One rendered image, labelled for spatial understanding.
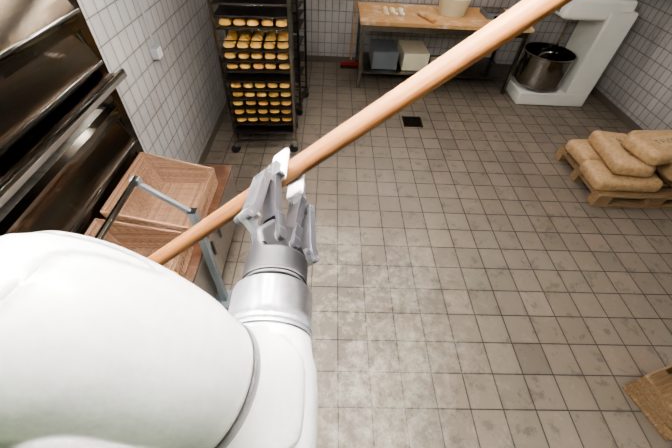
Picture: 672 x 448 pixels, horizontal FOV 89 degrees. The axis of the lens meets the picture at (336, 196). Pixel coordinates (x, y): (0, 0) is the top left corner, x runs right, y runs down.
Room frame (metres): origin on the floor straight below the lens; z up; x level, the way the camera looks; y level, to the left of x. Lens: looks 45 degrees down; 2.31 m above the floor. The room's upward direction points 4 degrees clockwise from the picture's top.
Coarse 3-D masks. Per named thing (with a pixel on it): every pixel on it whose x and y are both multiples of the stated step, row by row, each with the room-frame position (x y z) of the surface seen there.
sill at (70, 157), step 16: (112, 112) 1.73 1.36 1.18; (96, 128) 1.55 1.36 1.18; (80, 144) 1.40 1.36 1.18; (64, 160) 1.27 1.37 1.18; (48, 176) 1.14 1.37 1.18; (64, 176) 1.19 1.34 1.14; (32, 192) 1.04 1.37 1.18; (48, 192) 1.07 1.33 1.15; (16, 208) 0.94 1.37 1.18; (32, 208) 0.96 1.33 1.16; (0, 224) 0.85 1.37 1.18; (16, 224) 0.86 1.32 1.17
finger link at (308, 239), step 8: (312, 208) 0.35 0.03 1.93; (304, 216) 0.35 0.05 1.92; (312, 216) 0.34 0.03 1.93; (304, 224) 0.32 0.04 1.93; (312, 224) 0.32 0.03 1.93; (304, 232) 0.31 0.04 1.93; (312, 232) 0.31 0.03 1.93; (304, 240) 0.29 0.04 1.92; (312, 240) 0.29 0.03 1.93; (304, 248) 0.28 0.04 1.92; (312, 248) 0.28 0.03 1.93; (312, 256) 0.27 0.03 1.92
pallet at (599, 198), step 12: (564, 156) 3.10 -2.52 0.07; (576, 168) 2.83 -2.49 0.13; (576, 180) 2.75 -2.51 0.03; (600, 192) 2.45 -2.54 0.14; (612, 192) 2.46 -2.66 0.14; (624, 192) 2.48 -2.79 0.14; (636, 192) 2.49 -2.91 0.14; (648, 192) 2.50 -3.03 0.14; (660, 192) 2.51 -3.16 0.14; (600, 204) 2.41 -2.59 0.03; (612, 204) 2.43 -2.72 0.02; (624, 204) 2.44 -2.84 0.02; (636, 204) 2.45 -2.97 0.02; (648, 204) 2.43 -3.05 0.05; (660, 204) 2.43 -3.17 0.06
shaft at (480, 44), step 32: (544, 0) 0.41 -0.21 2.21; (480, 32) 0.41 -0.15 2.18; (512, 32) 0.40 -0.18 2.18; (448, 64) 0.40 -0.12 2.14; (384, 96) 0.41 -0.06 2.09; (416, 96) 0.40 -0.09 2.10; (352, 128) 0.39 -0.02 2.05; (320, 160) 0.39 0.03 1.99; (224, 224) 0.38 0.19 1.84; (160, 256) 0.37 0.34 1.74
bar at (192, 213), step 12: (132, 180) 1.16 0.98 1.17; (156, 192) 1.18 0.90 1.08; (120, 204) 1.01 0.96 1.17; (180, 204) 1.19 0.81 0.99; (108, 216) 0.93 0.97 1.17; (192, 216) 1.17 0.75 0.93; (108, 228) 0.87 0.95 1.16; (204, 240) 1.17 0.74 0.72; (204, 252) 1.17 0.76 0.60; (216, 264) 1.20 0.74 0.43; (216, 276) 1.17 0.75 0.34; (228, 300) 1.17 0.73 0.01
